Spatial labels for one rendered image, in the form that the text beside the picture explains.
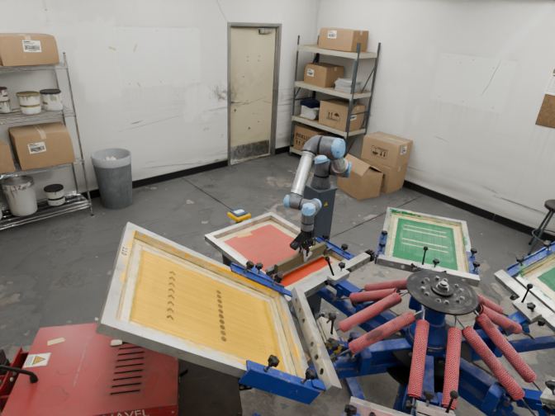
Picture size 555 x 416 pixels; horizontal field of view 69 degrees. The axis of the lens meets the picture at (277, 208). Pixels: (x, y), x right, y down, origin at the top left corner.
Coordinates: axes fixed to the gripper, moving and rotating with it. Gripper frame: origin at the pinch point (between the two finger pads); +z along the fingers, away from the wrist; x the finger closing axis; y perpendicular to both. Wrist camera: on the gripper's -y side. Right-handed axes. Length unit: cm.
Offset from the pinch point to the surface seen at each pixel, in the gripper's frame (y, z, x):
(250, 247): -10.3, 6.3, 35.9
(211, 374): -85, 7, -33
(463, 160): 380, 36, 72
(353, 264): 18.2, -2.3, -25.3
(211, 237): -27, 3, 56
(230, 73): 215, -40, 375
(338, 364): -36, 9, -62
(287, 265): -12.6, -1.4, -1.6
